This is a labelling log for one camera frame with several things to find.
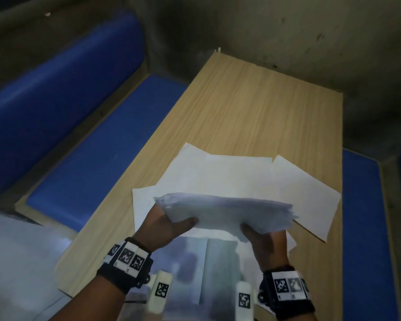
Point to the person's white clothing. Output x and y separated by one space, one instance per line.
16 270

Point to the person's left forearm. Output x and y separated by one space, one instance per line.
93 302

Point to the person's right thumb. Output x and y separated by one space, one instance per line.
250 232

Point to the white paper sheet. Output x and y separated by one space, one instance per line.
217 264
143 205
239 175
309 197
185 170

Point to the person's left hand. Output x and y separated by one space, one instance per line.
155 229

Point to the black wristband with marker tags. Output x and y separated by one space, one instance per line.
287 290
128 265

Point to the person's right hand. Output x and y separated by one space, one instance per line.
265 247

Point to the blue bench seat cushion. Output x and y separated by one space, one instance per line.
367 237
103 157

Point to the stack of white papers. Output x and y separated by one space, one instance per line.
227 212

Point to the person's left thumb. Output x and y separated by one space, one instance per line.
186 223

